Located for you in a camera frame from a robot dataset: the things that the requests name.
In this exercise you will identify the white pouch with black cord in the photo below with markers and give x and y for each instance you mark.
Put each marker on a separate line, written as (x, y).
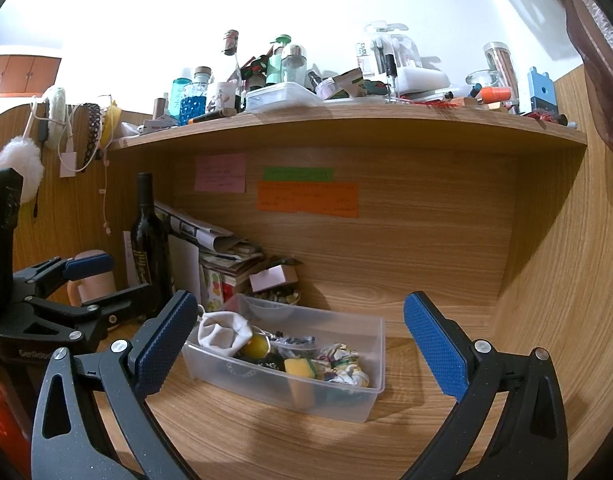
(223, 332)

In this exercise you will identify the wooden desk shelf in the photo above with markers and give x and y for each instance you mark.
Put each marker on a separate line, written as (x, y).
(367, 126)

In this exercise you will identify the white fluffy pompom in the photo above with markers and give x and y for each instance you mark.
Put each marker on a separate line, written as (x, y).
(22, 154)

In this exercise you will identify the pink cup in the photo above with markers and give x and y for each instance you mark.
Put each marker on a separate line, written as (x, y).
(87, 289)

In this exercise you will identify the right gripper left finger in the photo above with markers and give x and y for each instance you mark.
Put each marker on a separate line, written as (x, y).
(157, 343)

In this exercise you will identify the blue beads jar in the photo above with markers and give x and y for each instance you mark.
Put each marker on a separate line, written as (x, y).
(194, 97)

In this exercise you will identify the silver glitter item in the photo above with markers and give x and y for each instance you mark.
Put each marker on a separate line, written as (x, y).
(295, 347)

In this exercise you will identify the dark wine bottle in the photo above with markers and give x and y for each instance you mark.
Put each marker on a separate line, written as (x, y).
(150, 245)

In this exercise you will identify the yellow sponge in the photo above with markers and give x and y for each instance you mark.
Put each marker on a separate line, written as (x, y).
(300, 367)

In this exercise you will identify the floral patterned cloth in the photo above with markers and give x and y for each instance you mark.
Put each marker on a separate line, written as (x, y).
(341, 365)

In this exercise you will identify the clear plastic storage bin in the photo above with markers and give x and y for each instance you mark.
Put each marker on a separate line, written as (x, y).
(258, 372)

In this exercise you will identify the white charger with cable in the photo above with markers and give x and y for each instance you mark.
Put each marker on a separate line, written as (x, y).
(59, 122)

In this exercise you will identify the clear lidded container on shelf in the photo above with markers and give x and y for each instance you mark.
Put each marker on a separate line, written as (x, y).
(280, 96)

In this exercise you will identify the blue plastic block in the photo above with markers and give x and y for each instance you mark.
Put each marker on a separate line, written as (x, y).
(542, 92)

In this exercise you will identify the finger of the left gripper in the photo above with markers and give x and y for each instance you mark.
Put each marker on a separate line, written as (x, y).
(86, 267)

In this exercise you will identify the orange sticky note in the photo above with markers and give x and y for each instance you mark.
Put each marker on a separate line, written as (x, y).
(338, 199)

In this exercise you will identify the stack of newspapers and books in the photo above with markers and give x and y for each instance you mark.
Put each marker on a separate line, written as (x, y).
(211, 262)

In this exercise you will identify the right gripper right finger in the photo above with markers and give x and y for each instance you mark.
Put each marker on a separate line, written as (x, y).
(443, 344)

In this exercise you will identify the small pink box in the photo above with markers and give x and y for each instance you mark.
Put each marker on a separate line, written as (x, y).
(279, 275)

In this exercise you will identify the green sticky note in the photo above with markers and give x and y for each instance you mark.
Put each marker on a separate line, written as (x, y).
(298, 174)

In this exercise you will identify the orange thread spool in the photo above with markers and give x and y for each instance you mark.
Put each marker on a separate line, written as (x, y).
(490, 95)

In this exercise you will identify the pink sticky note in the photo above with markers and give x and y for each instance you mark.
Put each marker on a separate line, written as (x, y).
(225, 173)

